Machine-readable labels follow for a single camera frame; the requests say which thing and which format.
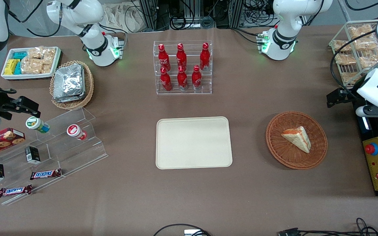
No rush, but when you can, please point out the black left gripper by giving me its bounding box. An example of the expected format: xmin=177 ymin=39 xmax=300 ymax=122
xmin=327 ymin=86 xmax=357 ymax=108

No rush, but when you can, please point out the triangular sandwich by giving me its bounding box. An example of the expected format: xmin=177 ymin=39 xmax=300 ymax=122
xmin=281 ymin=126 xmax=312 ymax=154

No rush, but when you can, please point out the white rectangular snack tray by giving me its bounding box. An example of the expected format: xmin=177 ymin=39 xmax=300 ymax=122
xmin=1 ymin=47 xmax=62 ymax=80

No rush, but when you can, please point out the oval light wicker basket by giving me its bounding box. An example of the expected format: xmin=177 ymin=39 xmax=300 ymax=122
xmin=50 ymin=60 xmax=94 ymax=110

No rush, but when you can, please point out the round brown wicker basket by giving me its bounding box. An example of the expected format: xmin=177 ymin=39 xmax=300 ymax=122
xmin=266 ymin=111 xmax=328 ymax=170

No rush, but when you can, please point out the cream plastic tray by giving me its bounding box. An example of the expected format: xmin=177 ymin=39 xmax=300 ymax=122
xmin=156 ymin=116 xmax=233 ymax=169

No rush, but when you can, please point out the green lid cup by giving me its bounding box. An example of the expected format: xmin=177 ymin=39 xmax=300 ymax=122
xmin=26 ymin=116 xmax=50 ymax=133

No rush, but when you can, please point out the bagged cracker snack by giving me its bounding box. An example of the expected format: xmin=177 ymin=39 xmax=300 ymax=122
xmin=341 ymin=72 xmax=362 ymax=84
xmin=333 ymin=40 xmax=352 ymax=52
xmin=349 ymin=25 xmax=376 ymax=38
xmin=353 ymin=38 xmax=378 ymax=50
xmin=359 ymin=49 xmax=378 ymax=68
xmin=335 ymin=53 xmax=357 ymax=65

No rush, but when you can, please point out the yellow snack pack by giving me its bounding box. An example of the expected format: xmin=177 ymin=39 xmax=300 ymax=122
xmin=4 ymin=59 xmax=20 ymax=75

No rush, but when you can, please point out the clear bagged rice crackers pile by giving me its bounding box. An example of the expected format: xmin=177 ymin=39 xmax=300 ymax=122
xmin=21 ymin=47 xmax=57 ymax=74

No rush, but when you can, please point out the stack of foil containers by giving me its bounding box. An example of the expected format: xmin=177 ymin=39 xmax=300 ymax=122
xmin=53 ymin=64 xmax=86 ymax=103

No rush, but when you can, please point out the red lid cup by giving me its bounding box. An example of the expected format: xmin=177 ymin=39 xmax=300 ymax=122
xmin=67 ymin=124 xmax=87 ymax=141

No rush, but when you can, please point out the clear acrylic stepped shelf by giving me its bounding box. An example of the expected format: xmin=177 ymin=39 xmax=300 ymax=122
xmin=0 ymin=107 xmax=108 ymax=206

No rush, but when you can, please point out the snickers bar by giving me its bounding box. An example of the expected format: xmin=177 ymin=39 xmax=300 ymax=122
xmin=30 ymin=168 xmax=62 ymax=180
xmin=0 ymin=185 xmax=32 ymax=198

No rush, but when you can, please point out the yellow control panel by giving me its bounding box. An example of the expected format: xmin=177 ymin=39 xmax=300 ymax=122
xmin=362 ymin=137 xmax=378 ymax=191

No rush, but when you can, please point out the beige cloth bag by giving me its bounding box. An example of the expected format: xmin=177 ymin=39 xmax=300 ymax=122
xmin=103 ymin=3 xmax=145 ymax=34

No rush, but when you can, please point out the red cola bottle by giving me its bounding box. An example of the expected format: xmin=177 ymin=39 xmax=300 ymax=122
xmin=160 ymin=67 xmax=172 ymax=91
xmin=158 ymin=44 xmax=171 ymax=71
xmin=176 ymin=43 xmax=187 ymax=70
xmin=199 ymin=42 xmax=210 ymax=71
xmin=177 ymin=66 xmax=188 ymax=90
xmin=192 ymin=65 xmax=202 ymax=90

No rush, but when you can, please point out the clear acrylic bottle rack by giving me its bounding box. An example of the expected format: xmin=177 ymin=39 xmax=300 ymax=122
xmin=153 ymin=40 xmax=213 ymax=95

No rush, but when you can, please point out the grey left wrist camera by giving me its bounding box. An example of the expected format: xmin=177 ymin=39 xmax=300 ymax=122
xmin=356 ymin=104 xmax=373 ymax=117

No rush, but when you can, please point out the white wire rack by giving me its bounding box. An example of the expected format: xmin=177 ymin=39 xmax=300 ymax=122
xmin=328 ymin=20 xmax=378 ymax=88

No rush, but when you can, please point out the black tangled cable with plug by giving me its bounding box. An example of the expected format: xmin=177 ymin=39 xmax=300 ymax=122
xmin=278 ymin=218 xmax=378 ymax=236

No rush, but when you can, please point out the black looped cable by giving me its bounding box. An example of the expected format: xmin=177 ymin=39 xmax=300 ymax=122
xmin=153 ymin=224 xmax=212 ymax=236

